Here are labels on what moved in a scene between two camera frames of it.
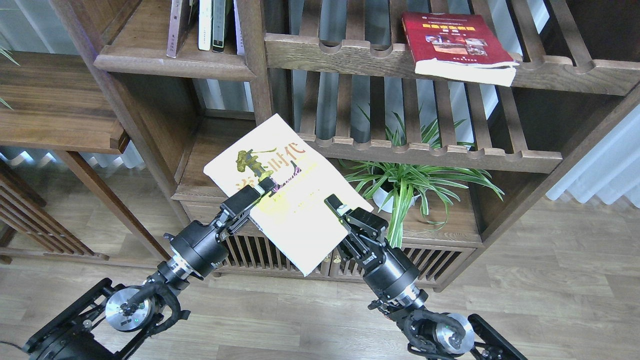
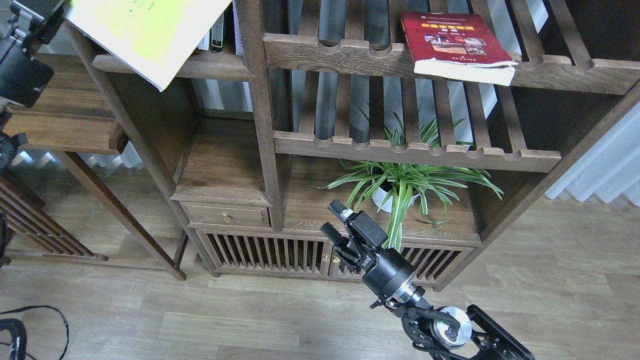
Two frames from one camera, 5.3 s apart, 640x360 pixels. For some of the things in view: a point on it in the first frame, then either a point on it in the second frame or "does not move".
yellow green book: x=296 y=217 → x=152 y=38
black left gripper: x=199 y=247 → x=23 y=76
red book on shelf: x=458 y=45 does not move
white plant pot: x=379 y=195 does not move
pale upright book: x=240 y=44 does not move
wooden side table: x=52 y=100 does not move
